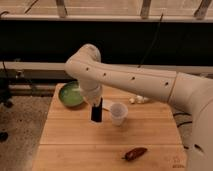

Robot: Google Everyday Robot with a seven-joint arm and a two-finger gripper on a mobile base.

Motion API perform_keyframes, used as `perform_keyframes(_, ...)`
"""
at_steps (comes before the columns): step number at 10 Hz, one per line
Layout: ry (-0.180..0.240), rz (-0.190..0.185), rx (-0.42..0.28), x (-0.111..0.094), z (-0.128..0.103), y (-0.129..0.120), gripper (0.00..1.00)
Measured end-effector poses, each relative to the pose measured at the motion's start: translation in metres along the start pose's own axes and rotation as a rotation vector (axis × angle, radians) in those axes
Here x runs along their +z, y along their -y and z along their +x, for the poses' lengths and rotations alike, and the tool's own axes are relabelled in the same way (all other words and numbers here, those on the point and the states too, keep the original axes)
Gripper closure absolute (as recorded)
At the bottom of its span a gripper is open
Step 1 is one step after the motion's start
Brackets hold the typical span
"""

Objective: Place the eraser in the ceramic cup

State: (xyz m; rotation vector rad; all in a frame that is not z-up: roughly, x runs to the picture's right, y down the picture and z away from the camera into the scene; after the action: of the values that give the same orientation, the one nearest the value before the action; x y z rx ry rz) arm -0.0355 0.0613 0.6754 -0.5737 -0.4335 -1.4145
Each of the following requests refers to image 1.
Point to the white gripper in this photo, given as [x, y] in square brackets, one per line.
[92, 93]

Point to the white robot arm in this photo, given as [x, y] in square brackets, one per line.
[184, 92]

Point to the green bowl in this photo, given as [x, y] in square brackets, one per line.
[69, 94]

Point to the white garlic bulb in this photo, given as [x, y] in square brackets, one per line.
[138, 99]

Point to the dark red chili pepper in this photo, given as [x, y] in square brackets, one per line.
[134, 153]

